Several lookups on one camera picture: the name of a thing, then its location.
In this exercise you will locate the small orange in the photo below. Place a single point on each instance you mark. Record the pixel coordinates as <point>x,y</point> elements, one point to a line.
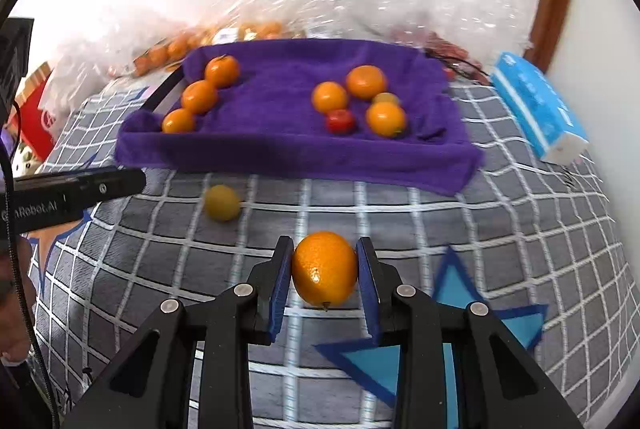
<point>329,96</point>
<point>366,81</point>
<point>178,120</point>
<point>199,96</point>
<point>386,119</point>

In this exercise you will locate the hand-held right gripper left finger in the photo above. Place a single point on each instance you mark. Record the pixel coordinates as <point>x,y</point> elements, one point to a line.
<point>280,289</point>

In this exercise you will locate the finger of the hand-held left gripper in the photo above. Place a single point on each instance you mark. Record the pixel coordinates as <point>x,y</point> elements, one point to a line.
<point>110,186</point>

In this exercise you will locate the clear bag of red tomatoes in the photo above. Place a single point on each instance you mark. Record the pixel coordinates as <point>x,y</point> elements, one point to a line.
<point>445,49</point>

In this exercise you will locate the clear bag of oranges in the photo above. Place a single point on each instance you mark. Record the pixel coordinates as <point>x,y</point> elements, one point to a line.
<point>170,46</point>
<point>265,29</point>

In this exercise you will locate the large orange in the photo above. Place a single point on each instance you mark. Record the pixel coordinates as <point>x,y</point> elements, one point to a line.
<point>325,269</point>

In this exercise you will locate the orange with green stem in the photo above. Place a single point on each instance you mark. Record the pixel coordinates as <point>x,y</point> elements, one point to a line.
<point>221,70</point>

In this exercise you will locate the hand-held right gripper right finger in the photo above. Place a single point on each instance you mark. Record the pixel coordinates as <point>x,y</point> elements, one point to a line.
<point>370,294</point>

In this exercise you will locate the person's left hand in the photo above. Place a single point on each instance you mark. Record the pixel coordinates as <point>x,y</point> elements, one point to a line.
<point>15,299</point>

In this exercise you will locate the green-yellow tomato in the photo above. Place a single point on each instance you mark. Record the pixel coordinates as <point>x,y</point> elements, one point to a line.
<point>387,98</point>

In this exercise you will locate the purple towel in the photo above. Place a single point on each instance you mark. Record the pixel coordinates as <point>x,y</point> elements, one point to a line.
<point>280,134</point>

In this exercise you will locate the blue tissue pack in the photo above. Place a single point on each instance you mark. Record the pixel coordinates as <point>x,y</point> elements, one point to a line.
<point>535,104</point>

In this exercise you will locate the white plastic bag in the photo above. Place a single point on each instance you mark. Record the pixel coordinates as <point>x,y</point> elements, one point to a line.
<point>75,69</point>

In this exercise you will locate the grey checked star blanket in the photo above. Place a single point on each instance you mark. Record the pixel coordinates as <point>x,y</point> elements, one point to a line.
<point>450,219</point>

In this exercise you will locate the red tomato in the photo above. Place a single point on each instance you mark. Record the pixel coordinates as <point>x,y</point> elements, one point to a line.
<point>340,121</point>

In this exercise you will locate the small yellow fruit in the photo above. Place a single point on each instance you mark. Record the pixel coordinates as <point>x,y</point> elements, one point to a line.
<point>222,202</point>

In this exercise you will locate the red box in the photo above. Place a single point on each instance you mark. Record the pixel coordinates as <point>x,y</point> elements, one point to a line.
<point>35,119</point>

